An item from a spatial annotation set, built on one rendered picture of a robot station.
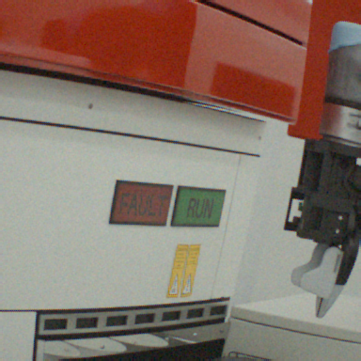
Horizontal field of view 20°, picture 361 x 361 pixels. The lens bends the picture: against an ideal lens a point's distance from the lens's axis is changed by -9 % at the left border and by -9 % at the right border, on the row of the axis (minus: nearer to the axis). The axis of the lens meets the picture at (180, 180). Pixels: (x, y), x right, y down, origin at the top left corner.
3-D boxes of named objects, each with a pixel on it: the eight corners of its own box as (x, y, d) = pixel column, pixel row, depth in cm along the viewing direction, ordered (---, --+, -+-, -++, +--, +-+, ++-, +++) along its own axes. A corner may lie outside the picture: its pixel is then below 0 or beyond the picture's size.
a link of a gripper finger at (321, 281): (286, 315, 121) (304, 241, 120) (326, 318, 122) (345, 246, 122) (293, 320, 118) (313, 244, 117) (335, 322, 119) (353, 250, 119)
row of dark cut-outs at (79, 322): (35, 333, 107) (37, 313, 106) (222, 316, 145) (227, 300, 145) (39, 335, 106) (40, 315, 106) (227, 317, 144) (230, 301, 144)
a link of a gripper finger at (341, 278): (324, 280, 122) (340, 210, 121) (336, 281, 122) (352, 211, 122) (337, 286, 117) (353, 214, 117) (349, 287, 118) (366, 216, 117)
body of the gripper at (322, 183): (280, 235, 124) (299, 133, 123) (340, 243, 126) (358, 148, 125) (302, 244, 116) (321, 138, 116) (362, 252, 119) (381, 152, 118)
